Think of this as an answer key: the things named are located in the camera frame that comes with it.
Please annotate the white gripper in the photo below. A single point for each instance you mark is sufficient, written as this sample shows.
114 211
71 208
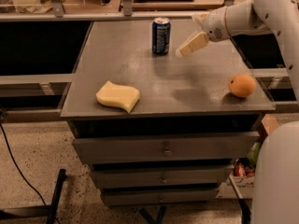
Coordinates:
214 26

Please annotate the blue pepsi can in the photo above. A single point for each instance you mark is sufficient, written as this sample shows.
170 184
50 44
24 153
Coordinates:
161 28

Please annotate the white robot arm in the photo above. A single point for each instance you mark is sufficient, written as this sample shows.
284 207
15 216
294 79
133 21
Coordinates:
275 196

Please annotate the orange fruit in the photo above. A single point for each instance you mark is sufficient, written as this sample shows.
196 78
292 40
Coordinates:
242 85

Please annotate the yellow wavy sponge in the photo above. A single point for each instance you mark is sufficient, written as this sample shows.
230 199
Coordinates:
120 96

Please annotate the grey drawer cabinet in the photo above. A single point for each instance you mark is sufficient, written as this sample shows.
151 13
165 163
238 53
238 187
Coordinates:
177 95

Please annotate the top grey drawer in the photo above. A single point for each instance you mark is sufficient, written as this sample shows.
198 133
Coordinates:
177 147

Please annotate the grey drawer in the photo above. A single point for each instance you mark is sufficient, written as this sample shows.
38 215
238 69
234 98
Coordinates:
177 147
158 177
158 196

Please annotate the green snack bag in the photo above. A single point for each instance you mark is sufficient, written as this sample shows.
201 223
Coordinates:
253 154

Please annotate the middle grey drawer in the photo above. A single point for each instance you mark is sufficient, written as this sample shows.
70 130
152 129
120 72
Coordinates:
158 177

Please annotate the cardboard box with snacks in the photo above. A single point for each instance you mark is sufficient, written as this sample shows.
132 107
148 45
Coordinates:
243 173

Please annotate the bottom grey drawer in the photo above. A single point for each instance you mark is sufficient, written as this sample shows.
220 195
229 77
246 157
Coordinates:
158 196

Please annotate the metal railing frame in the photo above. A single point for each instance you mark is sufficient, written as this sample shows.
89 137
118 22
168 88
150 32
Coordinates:
99 10

